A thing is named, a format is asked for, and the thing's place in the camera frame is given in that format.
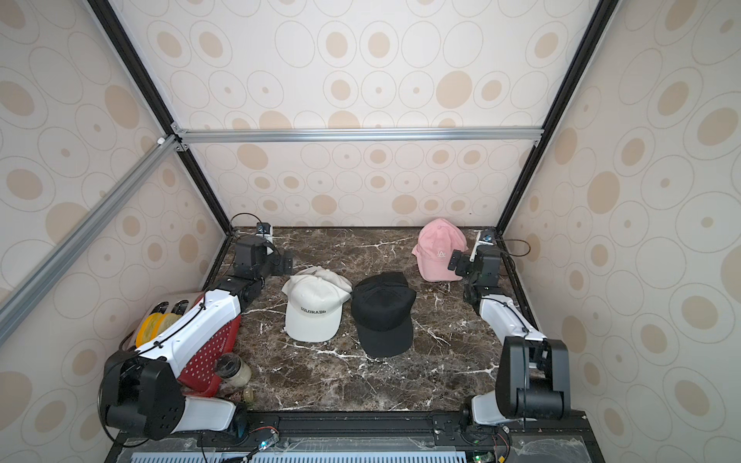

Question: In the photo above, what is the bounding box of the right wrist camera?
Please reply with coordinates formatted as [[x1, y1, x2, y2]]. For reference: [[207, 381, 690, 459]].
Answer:
[[469, 229, 497, 262]]

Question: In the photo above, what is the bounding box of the black frame post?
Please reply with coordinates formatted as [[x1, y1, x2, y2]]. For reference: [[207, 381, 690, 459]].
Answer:
[[86, 0, 230, 233], [496, 0, 619, 235]]

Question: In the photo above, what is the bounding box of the left diagonal aluminium rail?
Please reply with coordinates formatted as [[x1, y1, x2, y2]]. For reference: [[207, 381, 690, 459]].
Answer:
[[1, 134, 179, 343]]

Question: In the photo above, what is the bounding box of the red silver toaster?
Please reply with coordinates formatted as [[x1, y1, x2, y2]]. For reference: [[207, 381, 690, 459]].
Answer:
[[127, 289, 241, 397]]

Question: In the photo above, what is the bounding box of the black cap front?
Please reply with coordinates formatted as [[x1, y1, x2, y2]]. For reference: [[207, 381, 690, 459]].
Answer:
[[351, 271, 417, 358]]

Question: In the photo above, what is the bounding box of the white cap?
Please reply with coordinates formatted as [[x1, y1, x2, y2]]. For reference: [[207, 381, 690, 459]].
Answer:
[[282, 266, 352, 343]]

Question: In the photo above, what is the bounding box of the small glass jar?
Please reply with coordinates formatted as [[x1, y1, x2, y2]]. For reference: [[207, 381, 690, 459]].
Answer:
[[214, 352, 252, 388]]

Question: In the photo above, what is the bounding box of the black left frame post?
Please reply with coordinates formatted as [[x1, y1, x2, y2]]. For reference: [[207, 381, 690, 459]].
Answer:
[[86, 0, 230, 233]]

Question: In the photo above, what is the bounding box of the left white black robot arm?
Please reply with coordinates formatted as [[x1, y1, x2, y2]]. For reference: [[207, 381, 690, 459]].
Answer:
[[98, 223, 293, 441]]

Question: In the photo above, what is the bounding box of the pink baseball cap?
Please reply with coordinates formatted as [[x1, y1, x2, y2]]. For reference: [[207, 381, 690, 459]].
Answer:
[[412, 218, 468, 264], [418, 257, 462, 283]]

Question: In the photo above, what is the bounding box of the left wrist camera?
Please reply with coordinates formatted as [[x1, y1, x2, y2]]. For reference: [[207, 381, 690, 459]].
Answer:
[[256, 222, 273, 242]]

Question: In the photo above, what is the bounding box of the small circuit board with led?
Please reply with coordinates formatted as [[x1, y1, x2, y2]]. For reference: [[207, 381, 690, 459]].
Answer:
[[248, 426, 280, 455]]

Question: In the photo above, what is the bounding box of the horizontal aluminium rail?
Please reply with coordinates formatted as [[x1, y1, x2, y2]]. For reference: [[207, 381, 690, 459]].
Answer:
[[171, 123, 544, 145]]

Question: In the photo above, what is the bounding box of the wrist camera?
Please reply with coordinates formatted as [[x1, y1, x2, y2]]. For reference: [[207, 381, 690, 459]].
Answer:
[[469, 229, 497, 262], [256, 222, 273, 242]]

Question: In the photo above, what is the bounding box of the black right frame post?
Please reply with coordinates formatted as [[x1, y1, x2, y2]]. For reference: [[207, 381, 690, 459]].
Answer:
[[496, 0, 619, 235]]

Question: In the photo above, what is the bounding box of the right yellow toast slice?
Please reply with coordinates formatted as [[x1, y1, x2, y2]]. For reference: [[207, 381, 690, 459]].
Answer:
[[156, 314, 183, 336]]

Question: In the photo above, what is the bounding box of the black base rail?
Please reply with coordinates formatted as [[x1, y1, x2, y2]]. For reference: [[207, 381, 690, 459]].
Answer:
[[106, 410, 604, 462]]

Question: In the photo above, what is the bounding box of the left yellow toast slice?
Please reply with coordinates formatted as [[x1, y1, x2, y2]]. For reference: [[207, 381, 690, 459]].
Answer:
[[135, 313, 164, 347]]

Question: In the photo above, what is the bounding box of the yellow toast slice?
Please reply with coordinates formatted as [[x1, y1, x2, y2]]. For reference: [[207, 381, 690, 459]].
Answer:
[[135, 313, 164, 347], [156, 314, 183, 336]]

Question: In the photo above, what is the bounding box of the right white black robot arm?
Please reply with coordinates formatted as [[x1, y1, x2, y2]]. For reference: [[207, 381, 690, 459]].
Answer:
[[448, 244, 571, 426]]

